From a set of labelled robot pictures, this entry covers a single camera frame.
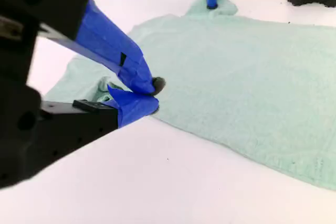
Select green t shirt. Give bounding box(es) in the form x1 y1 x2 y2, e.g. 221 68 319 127
44 0 336 190

